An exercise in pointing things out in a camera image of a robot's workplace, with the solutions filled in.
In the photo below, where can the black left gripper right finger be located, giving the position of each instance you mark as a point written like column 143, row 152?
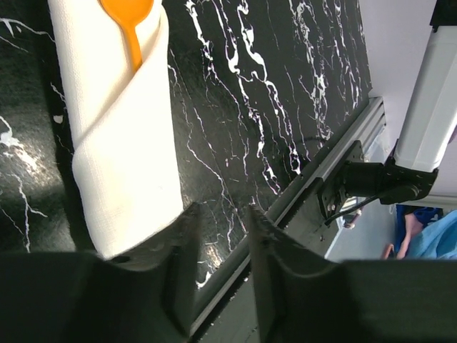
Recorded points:
column 295, row 289

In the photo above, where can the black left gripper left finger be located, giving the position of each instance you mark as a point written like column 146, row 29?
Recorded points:
column 163, row 278

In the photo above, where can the white cloth napkin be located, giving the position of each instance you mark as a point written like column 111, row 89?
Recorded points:
column 124, row 161

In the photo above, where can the orange plastic spoon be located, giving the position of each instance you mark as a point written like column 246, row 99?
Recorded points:
column 128, row 14

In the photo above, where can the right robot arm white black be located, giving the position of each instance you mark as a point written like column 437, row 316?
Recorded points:
column 412, row 168

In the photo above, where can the black marble pattern mat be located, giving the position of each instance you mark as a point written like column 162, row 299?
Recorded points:
column 258, row 88

